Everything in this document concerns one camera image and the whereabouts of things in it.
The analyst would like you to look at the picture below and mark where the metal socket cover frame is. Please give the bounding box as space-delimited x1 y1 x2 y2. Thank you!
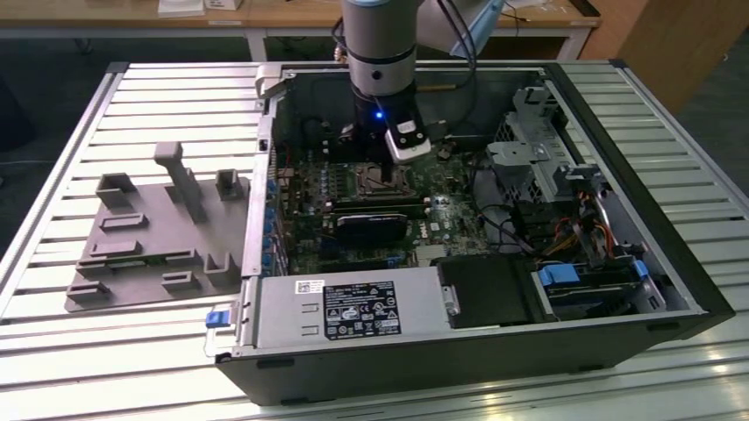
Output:
347 163 421 197

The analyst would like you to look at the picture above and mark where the CPU socket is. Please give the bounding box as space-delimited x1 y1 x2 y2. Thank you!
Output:
345 161 423 199

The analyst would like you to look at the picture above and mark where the long black RAM slot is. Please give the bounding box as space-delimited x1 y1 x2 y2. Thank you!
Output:
333 196 427 206
327 204 430 217

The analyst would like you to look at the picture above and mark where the black graphics card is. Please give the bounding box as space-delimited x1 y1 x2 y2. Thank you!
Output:
321 210 411 242

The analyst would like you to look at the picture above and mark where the green motherboard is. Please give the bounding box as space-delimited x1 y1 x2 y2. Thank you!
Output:
274 151 493 277

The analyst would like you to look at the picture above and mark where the grey metal drive cage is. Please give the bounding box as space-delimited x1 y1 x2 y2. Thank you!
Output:
485 85 598 205

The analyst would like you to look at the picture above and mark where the silver chipset heatsink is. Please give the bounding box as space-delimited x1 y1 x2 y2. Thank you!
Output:
413 245 450 267

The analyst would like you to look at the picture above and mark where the pale blue teach pendant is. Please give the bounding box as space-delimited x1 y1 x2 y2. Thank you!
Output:
450 0 505 57

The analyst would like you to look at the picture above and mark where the black plastic drive bay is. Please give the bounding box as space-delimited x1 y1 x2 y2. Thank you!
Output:
435 253 554 330

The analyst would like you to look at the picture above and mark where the grey parts rack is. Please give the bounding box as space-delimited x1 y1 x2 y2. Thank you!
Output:
63 142 253 313

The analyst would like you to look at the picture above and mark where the grey power supply with label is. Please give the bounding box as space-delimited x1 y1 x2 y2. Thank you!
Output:
233 267 456 352

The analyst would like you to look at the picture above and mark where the blue disk carrier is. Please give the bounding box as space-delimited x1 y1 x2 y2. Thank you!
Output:
536 261 650 317

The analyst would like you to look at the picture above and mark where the wooden desk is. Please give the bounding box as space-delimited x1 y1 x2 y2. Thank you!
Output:
0 0 604 62

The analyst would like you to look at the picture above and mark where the wooden cabinet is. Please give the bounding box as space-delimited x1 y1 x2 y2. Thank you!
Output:
578 0 749 115

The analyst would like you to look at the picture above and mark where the black open PC case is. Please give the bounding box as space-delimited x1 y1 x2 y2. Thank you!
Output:
205 59 737 407

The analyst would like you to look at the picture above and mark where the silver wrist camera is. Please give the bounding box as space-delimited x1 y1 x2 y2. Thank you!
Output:
383 117 434 166

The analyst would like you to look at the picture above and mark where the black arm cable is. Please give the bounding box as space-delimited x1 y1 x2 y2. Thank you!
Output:
435 0 482 132

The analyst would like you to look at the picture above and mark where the black cable bundle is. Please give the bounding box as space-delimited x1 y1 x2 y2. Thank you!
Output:
470 188 566 258

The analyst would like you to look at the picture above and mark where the yellow orange wire bundle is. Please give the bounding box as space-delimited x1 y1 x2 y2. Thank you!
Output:
549 217 616 260

